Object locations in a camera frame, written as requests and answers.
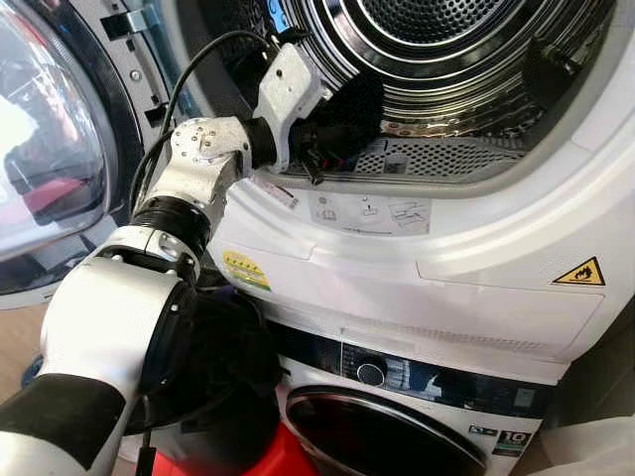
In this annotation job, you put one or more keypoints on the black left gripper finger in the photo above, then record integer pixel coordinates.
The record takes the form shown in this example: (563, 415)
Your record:
(365, 94)
(359, 131)

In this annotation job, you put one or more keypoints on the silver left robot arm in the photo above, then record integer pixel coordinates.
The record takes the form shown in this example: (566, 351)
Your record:
(109, 317)

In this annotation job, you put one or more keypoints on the black clothes pile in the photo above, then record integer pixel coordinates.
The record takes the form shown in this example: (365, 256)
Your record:
(223, 367)

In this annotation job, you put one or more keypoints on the white washing machine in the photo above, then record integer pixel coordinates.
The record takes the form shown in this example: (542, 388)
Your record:
(516, 416)

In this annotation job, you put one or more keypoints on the white instruction label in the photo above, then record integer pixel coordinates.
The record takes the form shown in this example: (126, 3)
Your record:
(372, 212)

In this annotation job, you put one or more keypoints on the perforated grey lint filter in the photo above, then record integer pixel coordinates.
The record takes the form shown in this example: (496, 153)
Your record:
(446, 157)

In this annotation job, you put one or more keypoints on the steel dryer drum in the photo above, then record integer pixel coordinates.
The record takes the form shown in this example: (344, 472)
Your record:
(466, 59)

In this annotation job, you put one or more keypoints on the yellow green round sticker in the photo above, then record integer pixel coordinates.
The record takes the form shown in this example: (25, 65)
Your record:
(245, 270)

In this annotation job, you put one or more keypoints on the white tumble dryer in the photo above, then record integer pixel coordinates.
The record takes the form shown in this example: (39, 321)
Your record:
(496, 228)

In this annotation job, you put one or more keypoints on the dark drum paddle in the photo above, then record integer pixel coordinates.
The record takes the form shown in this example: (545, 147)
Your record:
(546, 67)

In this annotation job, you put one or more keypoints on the metal dryer door hinge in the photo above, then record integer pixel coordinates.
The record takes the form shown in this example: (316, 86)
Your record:
(129, 22)

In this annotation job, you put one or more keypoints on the black washer dial knob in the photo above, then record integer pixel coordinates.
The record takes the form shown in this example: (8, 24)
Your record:
(371, 374)

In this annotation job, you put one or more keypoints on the yellow fire warning triangle sticker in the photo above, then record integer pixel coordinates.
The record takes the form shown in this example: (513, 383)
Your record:
(581, 275)

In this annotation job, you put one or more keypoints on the round glass dryer door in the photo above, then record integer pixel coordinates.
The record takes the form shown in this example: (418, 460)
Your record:
(50, 129)

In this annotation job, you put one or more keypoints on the dark round washer door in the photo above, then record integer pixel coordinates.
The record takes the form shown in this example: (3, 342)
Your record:
(367, 436)

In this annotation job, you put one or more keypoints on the red laundry basket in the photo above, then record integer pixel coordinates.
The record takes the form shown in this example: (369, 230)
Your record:
(283, 458)

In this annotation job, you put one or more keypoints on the warranty sticker with ten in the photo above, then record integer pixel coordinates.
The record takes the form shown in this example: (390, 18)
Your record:
(513, 442)

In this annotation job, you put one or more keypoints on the white fabric sheet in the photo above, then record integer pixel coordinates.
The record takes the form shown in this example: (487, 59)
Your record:
(595, 451)

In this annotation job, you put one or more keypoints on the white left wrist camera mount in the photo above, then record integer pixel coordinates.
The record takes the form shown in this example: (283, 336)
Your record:
(290, 89)

